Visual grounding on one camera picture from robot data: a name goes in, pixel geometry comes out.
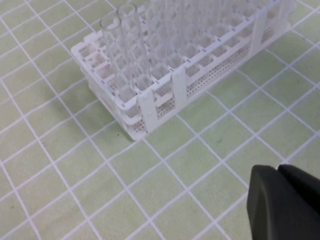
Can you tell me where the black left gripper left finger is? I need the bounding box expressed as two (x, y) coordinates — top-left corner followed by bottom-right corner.
(246, 165), (285, 240)

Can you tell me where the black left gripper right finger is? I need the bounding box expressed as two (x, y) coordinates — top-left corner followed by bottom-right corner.
(278, 164), (320, 240)

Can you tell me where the white test tube rack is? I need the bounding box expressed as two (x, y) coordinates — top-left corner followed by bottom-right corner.
(71, 0), (296, 141)

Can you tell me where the clear test tube in rack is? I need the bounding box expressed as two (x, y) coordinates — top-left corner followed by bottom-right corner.
(99, 14), (137, 99)
(116, 2), (153, 91)

